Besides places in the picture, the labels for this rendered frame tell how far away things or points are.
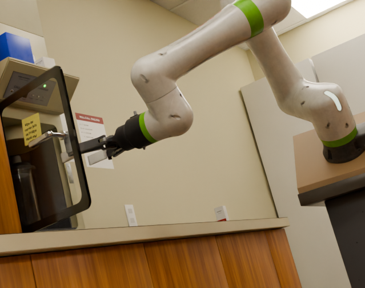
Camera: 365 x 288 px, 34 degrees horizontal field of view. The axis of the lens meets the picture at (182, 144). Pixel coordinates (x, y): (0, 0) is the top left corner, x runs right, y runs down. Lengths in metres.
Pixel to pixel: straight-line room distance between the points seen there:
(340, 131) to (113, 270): 0.86
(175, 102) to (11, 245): 0.58
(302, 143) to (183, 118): 0.72
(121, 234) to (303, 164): 0.77
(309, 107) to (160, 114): 0.56
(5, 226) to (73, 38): 1.67
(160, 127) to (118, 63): 1.82
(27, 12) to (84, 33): 1.09
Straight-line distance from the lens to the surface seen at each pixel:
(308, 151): 2.16
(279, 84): 2.03
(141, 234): 1.69
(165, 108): 1.59
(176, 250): 1.88
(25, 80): 1.89
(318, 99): 1.93
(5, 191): 1.66
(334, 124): 1.96
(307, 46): 5.19
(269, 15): 1.73
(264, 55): 1.97
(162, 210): 3.23
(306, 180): 2.03
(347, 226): 1.99
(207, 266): 2.02
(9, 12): 2.13
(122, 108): 3.24
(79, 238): 1.48
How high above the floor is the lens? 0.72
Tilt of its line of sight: 14 degrees up
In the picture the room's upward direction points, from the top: 15 degrees counter-clockwise
